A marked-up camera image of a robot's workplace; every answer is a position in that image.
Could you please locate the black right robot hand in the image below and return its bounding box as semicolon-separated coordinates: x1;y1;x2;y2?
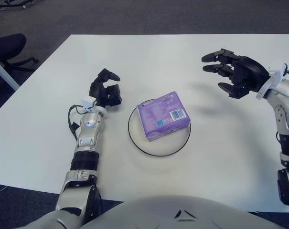
201;48;271;99

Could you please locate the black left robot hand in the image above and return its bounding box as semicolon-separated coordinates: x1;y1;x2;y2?
88;68;123;107

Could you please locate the purple tissue paper pack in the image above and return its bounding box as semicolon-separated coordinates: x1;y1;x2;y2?
137;90;192;142

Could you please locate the white plate with black rim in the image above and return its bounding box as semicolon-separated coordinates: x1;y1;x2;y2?
128;104;192;157

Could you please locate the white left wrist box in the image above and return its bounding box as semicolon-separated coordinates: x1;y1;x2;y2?
81;95;97;112

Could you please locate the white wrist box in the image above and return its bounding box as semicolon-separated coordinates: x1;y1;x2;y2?
256;62;289;100
81;95;97;112

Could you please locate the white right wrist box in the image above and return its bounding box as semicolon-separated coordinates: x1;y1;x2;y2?
256;62;289;100

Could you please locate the white desk leg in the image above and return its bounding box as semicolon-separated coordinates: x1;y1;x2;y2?
0;57;20;91

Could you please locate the black office chair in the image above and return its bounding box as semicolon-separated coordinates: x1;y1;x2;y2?
0;30;38;72

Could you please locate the black wheeled rack base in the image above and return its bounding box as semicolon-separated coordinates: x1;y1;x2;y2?
0;0;40;10

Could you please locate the grey robot torso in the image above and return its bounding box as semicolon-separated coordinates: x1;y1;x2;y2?
24;194;289;229

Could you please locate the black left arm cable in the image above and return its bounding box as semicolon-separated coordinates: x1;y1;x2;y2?
67;104;87;141

